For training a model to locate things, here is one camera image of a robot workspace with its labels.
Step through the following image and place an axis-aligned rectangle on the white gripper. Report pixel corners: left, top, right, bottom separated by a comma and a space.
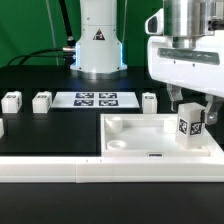
147, 34, 224, 125

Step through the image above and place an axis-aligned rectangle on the white square table top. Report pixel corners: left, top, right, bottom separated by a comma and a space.
100, 114, 220, 157

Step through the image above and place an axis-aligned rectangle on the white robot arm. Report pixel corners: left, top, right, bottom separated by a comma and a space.
71, 0, 224, 125

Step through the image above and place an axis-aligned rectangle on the tag plate with markers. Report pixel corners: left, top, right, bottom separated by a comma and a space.
52, 92, 139, 108

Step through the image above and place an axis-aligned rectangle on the partial white block left edge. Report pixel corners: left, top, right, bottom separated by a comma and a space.
0, 118, 4, 139

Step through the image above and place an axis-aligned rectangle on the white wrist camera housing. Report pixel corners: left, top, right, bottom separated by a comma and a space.
145, 8, 164, 35

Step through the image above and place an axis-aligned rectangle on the black cable bundle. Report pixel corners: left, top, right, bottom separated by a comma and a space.
6, 0, 78, 66

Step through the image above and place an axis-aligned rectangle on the white U-shaped fence wall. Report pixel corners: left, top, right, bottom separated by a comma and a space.
0, 118, 224, 184

